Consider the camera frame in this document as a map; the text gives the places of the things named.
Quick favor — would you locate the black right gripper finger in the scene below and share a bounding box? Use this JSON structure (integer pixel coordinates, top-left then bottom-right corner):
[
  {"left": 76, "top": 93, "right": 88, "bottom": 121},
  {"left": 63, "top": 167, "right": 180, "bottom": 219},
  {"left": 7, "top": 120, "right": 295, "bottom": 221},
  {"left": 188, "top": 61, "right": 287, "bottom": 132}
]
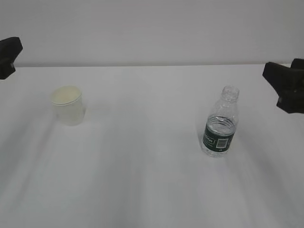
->
[{"left": 263, "top": 58, "right": 304, "bottom": 114}]

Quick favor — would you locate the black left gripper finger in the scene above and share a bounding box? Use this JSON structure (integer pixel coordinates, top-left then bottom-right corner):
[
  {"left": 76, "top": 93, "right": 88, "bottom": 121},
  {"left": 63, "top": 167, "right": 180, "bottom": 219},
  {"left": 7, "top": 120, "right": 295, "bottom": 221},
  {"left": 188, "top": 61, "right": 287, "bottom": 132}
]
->
[{"left": 0, "top": 37, "right": 23, "bottom": 80}]

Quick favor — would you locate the white paper cup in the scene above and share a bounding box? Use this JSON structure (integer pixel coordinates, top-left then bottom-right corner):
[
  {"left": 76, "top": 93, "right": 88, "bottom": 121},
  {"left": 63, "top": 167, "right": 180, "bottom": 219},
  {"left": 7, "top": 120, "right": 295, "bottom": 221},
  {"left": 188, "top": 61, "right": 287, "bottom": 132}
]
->
[{"left": 50, "top": 85, "right": 85, "bottom": 126}]

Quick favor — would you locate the clear plastic water bottle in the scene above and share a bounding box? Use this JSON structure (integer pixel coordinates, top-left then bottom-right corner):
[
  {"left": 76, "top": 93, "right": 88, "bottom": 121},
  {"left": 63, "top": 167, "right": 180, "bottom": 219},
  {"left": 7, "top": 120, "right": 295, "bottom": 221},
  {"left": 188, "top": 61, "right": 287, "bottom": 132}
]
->
[{"left": 200, "top": 85, "right": 239, "bottom": 158}]

